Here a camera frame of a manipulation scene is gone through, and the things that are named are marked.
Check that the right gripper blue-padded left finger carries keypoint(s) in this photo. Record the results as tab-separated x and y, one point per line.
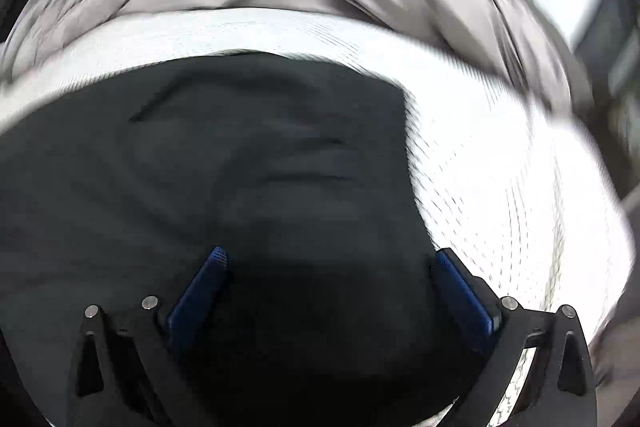
124	371

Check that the black pants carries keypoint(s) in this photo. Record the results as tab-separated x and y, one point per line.
326	314

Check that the white honeycomb mattress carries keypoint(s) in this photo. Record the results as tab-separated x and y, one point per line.
531	246

